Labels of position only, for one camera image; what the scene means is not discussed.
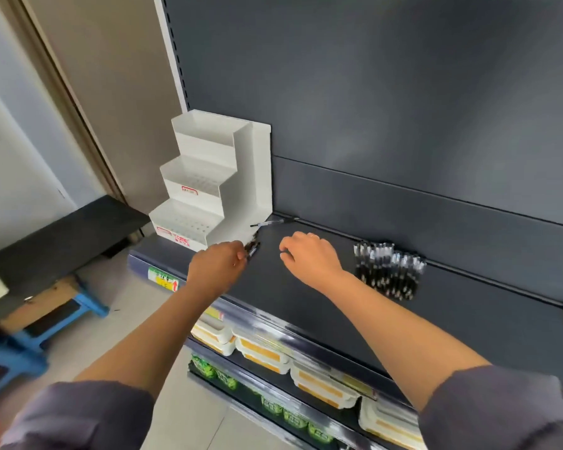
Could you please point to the person's right hand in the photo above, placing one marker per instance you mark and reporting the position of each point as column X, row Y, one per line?
column 314, row 260

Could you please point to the person's left hand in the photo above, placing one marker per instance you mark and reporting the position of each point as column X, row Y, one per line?
column 213, row 269

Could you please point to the slim clear capped pen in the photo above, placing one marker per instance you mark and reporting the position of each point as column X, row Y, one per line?
column 272, row 222

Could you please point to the row of clear-barrel pens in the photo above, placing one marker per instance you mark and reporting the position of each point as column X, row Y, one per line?
column 389, row 269

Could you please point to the white tiered pen holder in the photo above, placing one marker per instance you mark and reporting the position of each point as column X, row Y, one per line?
column 253, row 182

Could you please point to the person's left forearm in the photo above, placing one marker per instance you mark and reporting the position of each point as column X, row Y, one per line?
column 150, row 346

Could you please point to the person's right forearm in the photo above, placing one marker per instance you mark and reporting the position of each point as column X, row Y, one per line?
column 403, row 337

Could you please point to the yellow green price tag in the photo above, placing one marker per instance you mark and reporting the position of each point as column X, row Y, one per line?
column 162, row 277

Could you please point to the row of green packets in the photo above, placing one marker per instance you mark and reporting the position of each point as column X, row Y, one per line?
column 201, row 367

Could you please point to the blue plastic object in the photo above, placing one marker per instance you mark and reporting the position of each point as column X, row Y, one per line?
column 89, row 304

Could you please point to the brown cardboard piece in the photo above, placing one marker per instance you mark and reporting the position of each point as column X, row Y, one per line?
column 42, row 299

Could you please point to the dark grey shelf unit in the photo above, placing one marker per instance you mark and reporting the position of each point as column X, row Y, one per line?
column 403, row 88

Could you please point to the grey left sleeve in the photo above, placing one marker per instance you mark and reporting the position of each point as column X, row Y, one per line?
column 80, row 417

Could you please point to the grey sleeve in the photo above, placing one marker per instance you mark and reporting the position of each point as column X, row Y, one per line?
column 497, row 410
column 80, row 417

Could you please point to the white slotted shelf upright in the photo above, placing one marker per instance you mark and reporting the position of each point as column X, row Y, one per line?
column 166, row 42

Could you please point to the grey right sleeve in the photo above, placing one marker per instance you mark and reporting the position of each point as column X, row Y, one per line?
column 497, row 410

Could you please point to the brown door frame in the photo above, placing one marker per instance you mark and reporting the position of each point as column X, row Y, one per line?
column 63, row 88

